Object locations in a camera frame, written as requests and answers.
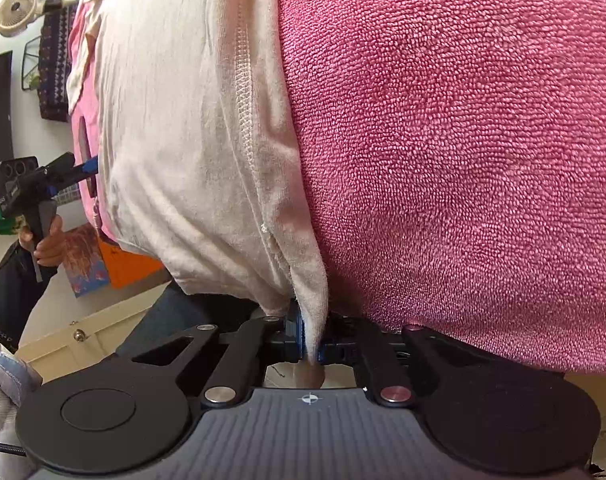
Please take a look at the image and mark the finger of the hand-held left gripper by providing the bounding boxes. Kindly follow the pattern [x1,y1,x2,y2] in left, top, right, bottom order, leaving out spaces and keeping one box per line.
[47,157,101,197]

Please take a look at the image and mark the black wire rack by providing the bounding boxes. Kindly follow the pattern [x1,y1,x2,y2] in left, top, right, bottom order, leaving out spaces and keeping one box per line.
[20,36,43,92]

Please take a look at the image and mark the orange box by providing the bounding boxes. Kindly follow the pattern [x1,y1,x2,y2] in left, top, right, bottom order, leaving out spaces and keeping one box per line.
[97,236,165,290]

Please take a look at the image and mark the cream cabinet with knob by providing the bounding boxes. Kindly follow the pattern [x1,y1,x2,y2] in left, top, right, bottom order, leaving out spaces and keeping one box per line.
[15,266,178,377]

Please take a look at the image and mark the person's left forearm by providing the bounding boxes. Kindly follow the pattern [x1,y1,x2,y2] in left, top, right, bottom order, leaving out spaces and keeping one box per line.
[0,244,60,356]

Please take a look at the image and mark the grey quilted cloth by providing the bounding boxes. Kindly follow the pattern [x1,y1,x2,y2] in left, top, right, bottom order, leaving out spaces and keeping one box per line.
[0,332,40,466]

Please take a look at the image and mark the pink terry blanket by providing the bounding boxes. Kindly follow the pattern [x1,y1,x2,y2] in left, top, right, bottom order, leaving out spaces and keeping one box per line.
[68,0,606,376]

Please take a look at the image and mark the black cable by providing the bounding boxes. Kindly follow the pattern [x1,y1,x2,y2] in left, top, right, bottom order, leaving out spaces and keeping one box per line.
[0,439,30,460]

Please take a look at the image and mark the cream shirt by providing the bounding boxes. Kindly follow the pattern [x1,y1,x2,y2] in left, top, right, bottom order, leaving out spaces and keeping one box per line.
[66,0,331,363]

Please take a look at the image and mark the dark patterned woven cloth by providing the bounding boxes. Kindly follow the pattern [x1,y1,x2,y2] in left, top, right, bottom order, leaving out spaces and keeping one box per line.
[37,0,86,122]

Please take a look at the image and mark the beige desk fan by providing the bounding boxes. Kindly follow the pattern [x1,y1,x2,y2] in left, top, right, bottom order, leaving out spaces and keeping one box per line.
[0,0,79,37]

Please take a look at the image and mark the colourful printed box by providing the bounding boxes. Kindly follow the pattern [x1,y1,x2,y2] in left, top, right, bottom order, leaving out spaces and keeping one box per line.
[62,224,113,300]

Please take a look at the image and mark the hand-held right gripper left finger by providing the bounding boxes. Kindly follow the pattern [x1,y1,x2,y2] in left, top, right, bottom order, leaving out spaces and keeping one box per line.
[132,312,305,407]

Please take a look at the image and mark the person's left hand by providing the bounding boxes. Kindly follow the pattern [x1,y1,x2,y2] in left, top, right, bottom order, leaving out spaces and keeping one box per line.
[19,214,65,268]

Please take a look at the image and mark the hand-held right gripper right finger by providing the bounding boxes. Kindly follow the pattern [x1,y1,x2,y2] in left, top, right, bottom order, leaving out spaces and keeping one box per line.
[318,314,464,409]

